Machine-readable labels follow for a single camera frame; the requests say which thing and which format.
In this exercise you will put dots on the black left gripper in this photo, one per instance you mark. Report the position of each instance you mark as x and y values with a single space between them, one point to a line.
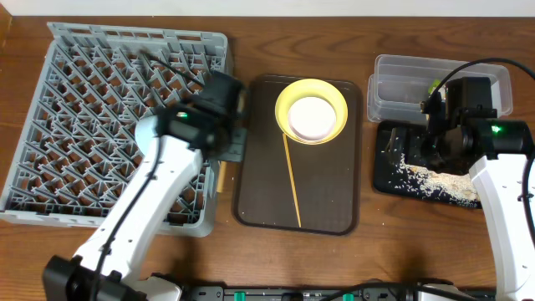
236 149

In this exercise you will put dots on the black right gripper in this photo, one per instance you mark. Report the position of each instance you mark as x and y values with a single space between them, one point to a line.
453 169

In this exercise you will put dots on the wooden chopstick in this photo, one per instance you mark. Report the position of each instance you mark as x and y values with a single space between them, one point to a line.
221 176
291 178

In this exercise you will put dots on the green foil snack wrapper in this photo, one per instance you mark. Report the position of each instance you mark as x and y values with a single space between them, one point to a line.
434 85

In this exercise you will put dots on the pink bowl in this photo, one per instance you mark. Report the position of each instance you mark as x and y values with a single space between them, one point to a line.
312 118

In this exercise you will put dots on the yellow plate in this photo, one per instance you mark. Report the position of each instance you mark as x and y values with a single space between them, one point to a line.
305 88

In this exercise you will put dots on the light blue bowl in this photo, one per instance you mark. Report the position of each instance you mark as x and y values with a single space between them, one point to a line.
145 134

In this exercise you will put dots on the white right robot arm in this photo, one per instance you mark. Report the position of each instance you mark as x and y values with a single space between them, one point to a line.
502 176

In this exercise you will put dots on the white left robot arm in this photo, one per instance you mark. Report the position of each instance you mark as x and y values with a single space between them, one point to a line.
175 142

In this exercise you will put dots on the black waste tray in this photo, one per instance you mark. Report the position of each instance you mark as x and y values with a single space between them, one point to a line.
400 143

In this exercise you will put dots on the clear plastic waste bin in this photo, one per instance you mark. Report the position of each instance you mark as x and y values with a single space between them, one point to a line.
400 83

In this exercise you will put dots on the grey dishwasher rack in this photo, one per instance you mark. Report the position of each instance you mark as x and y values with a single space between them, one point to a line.
77 151

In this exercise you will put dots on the brown serving tray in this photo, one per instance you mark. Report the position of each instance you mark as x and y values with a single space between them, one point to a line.
327 176

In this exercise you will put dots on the rice and nuts pile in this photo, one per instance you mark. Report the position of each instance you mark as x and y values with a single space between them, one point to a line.
418 182

